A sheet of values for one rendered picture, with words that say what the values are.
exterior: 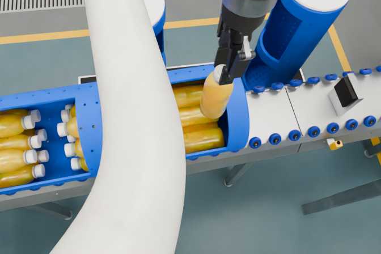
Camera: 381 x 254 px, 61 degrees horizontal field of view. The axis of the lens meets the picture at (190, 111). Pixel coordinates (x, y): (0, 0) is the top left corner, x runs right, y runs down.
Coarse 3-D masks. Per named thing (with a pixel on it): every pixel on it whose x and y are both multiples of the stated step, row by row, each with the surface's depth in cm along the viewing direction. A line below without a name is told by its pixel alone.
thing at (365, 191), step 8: (368, 184) 135; (376, 184) 130; (344, 192) 153; (352, 192) 147; (360, 192) 141; (368, 192) 136; (376, 192) 131; (320, 200) 177; (328, 200) 169; (336, 200) 161; (344, 200) 154; (352, 200) 148; (360, 200) 142; (304, 208) 198; (312, 208) 188; (320, 208) 179; (328, 208) 170
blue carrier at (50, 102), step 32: (0, 96) 93; (32, 96) 90; (64, 96) 90; (96, 96) 90; (32, 128) 110; (96, 128) 86; (224, 128) 117; (64, 160) 108; (96, 160) 89; (0, 192) 90
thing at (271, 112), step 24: (264, 96) 127; (288, 96) 128; (312, 96) 128; (264, 120) 123; (288, 120) 124; (312, 120) 124; (336, 120) 125; (360, 120) 125; (312, 144) 126; (192, 168) 120; (216, 168) 124; (48, 192) 111; (72, 192) 114
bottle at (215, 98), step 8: (208, 80) 74; (208, 88) 75; (216, 88) 73; (224, 88) 73; (232, 88) 76; (208, 96) 77; (216, 96) 75; (224, 96) 75; (200, 104) 86; (208, 104) 80; (216, 104) 79; (224, 104) 80; (208, 112) 84; (216, 112) 83
